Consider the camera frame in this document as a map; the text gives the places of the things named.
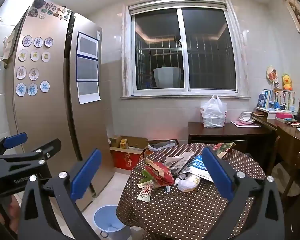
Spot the row of colourful books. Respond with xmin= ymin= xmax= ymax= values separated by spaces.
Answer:
xmin=274 ymin=90 xmax=296 ymax=110

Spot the white and orange plastic bag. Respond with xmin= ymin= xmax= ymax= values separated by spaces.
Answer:
xmin=176 ymin=172 xmax=202 ymax=192

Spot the white sliding window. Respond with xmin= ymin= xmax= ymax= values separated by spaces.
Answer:
xmin=125 ymin=0 xmax=243 ymax=98

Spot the group of souvenir fridge magnets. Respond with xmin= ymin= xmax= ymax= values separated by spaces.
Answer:
xmin=27 ymin=0 xmax=72 ymax=20

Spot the gold double-door refrigerator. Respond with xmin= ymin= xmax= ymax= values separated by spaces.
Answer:
xmin=1 ymin=0 xmax=115 ymax=213

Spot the green wrapper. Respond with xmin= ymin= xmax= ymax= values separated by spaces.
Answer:
xmin=140 ymin=170 xmax=153 ymax=184

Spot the blue plastic bin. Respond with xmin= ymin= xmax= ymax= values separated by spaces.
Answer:
xmin=94 ymin=205 xmax=127 ymax=238

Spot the brown wooden desk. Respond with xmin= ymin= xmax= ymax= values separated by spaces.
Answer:
xmin=251 ymin=110 xmax=300 ymax=140

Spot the person's left hand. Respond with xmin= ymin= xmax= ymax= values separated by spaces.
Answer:
xmin=0 ymin=194 xmax=22 ymax=230

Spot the white printed sheet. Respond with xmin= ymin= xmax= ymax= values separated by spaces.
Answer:
xmin=77 ymin=81 xmax=101 ymax=105

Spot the grey plastic bag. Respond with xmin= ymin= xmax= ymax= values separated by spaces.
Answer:
xmin=150 ymin=141 xmax=178 ymax=152

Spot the printed brown cardboard box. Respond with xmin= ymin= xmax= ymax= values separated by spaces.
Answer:
xmin=140 ymin=139 xmax=179 ymax=163

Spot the red crumpled wrapper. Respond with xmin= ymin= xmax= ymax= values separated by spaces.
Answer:
xmin=144 ymin=159 xmax=177 ymax=188

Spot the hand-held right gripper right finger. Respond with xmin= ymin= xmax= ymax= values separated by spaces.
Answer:
xmin=201 ymin=146 xmax=285 ymax=240

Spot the framed flower picture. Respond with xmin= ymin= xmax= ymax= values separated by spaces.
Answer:
xmin=283 ymin=0 xmax=300 ymax=34

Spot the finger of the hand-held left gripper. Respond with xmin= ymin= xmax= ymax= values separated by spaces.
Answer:
xmin=0 ymin=132 xmax=28 ymax=157
xmin=0 ymin=138 xmax=62 ymax=166

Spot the blue-framed printed sheet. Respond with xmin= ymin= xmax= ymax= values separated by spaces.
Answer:
xmin=76 ymin=56 xmax=99 ymax=82
xmin=77 ymin=32 xmax=99 ymax=57

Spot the group of round character magnets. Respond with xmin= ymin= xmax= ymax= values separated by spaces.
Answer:
xmin=15 ymin=34 xmax=54 ymax=97

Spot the dark wooden cabinet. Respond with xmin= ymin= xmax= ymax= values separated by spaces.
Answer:
xmin=188 ymin=121 xmax=274 ymax=153

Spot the open brown cardboard box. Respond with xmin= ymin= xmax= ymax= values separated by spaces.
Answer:
xmin=109 ymin=135 xmax=149 ymax=155

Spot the round decorative hand fan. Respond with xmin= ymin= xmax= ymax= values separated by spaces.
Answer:
xmin=266 ymin=66 xmax=279 ymax=83

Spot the small red and white packet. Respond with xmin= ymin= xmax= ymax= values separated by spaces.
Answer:
xmin=137 ymin=185 xmax=153 ymax=202

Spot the red and green paper bag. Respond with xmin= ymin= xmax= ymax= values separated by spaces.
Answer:
xmin=211 ymin=142 xmax=237 ymax=159

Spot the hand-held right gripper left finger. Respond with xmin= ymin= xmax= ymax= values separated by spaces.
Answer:
xmin=17 ymin=149 xmax=103 ymax=240

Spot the pink box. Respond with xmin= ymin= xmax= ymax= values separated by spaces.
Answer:
xmin=276 ymin=112 xmax=294 ymax=123

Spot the white plastic shopping bag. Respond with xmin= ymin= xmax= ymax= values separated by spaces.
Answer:
xmin=200 ymin=95 xmax=227 ymax=128

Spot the yellow plush duck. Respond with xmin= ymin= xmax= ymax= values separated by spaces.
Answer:
xmin=281 ymin=74 xmax=293 ymax=91

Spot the blue and white box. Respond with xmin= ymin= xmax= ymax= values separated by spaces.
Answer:
xmin=184 ymin=155 xmax=214 ymax=183

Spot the red cardboard box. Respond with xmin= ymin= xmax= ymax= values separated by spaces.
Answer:
xmin=110 ymin=146 xmax=144 ymax=172

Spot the grey-white planter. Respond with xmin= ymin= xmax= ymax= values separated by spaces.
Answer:
xmin=154 ymin=66 xmax=182 ymax=89

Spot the white desk shelf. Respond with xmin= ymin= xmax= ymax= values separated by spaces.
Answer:
xmin=255 ymin=106 xmax=298 ymax=119

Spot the grey roller blind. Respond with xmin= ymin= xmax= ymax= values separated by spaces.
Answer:
xmin=128 ymin=0 xmax=227 ymax=12

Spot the wooden chair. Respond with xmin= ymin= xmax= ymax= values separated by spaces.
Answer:
xmin=266 ymin=125 xmax=300 ymax=205

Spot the crumpled newspaper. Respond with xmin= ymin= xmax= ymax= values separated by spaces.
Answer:
xmin=165 ymin=151 xmax=195 ymax=175

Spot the pink paper sheet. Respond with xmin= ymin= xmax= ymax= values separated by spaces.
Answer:
xmin=231 ymin=120 xmax=262 ymax=127

